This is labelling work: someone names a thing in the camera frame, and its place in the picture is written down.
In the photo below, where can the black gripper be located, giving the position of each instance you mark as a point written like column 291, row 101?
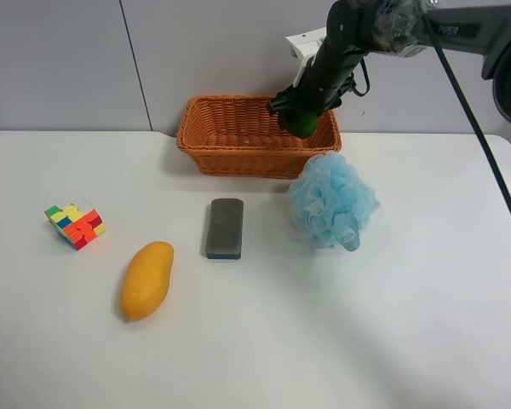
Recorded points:
column 321, row 86

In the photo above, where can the green lemon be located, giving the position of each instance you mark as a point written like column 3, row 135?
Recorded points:
column 299, row 124

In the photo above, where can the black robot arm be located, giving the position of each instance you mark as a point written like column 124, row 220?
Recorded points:
column 355, row 29

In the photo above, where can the orange wicker basket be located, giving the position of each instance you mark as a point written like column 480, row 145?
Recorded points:
column 234, row 135

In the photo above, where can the blue mesh bath sponge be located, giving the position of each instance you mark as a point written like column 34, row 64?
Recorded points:
column 329, row 202

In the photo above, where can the grey whiteboard eraser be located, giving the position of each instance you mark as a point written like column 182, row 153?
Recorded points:
column 225, row 229

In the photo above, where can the yellow mango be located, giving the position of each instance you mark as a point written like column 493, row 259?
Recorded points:
column 146, row 282

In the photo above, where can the colourful rubik's cube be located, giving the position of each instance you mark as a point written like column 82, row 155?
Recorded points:
column 78, row 223

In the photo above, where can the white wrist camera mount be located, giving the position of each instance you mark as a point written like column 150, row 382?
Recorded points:
column 304, row 47

